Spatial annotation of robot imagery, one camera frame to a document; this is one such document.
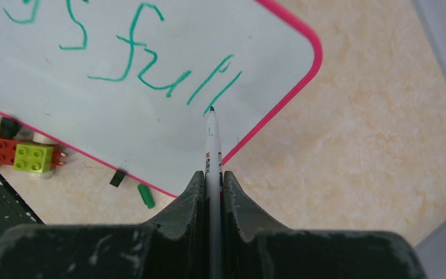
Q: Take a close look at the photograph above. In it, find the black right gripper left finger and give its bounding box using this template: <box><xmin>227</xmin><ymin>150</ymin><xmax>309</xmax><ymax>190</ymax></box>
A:
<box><xmin>142</xmin><ymin>170</ymin><xmax>206</xmax><ymax>278</ymax></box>

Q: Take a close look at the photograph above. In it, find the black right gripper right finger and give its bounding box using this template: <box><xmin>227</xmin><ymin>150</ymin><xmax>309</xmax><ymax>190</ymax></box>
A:
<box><xmin>222</xmin><ymin>171</ymin><xmax>289</xmax><ymax>278</ymax></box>

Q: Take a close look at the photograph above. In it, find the green marker cap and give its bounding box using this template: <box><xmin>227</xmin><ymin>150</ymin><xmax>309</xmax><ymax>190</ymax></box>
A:
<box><xmin>137</xmin><ymin>183</ymin><xmax>156</xmax><ymax>209</ymax></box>

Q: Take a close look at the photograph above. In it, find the green white marker pen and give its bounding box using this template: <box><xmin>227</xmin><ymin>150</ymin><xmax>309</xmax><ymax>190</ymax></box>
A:
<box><xmin>205</xmin><ymin>106</ymin><xmax>222</xmax><ymax>278</ymax></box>

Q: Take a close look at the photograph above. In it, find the pink-framed whiteboard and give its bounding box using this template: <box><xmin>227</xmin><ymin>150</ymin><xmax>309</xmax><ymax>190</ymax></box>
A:
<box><xmin>0</xmin><ymin>1</ymin><xmax>323</xmax><ymax>196</ymax></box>

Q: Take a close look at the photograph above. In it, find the black whiteboard foot clip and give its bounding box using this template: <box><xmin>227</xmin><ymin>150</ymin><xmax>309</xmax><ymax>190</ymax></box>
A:
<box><xmin>109</xmin><ymin>169</ymin><xmax>126</xmax><ymax>188</ymax></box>
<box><xmin>0</xmin><ymin>117</ymin><xmax>22</xmax><ymax>140</ymax></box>

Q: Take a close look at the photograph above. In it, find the red yellow toy brick car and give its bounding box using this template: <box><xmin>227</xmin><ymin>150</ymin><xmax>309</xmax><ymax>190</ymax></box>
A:
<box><xmin>0</xmin><ymin>126</ymin><xmax>67</xmax><ymax>180</ymax></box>

